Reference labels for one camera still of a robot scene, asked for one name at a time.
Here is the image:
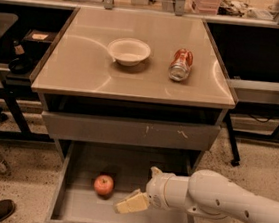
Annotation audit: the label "black round object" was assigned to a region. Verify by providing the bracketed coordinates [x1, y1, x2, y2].
[8, 56, 33, 75]

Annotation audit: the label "red apple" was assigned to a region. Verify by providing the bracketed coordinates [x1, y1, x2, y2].
[93, 175, 114, 196]

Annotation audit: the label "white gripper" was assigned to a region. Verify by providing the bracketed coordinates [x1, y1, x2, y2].
[113, 166, 189, 214]

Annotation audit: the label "grey drawer cabinet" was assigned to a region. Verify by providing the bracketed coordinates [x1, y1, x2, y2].
[32, 7, 236, 172]

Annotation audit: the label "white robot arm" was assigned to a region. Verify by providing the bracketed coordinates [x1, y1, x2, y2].
[113, 167, 279, 223]

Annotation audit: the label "open grey middle drawer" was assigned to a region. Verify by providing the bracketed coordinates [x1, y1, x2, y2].
[34, 141, 194, 223]

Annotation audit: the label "closed grey top drawer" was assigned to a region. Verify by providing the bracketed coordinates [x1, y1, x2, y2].
[42, 111, 220, 151]

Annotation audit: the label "orange soda can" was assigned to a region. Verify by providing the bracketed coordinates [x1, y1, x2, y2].
[168, 48, 193, 82]

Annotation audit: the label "white paper bowl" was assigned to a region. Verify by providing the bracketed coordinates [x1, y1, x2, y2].
[107, 38, 151, 67]

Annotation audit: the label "pink stacked trays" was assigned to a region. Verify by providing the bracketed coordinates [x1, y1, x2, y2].
[191, 0, 222, 14]

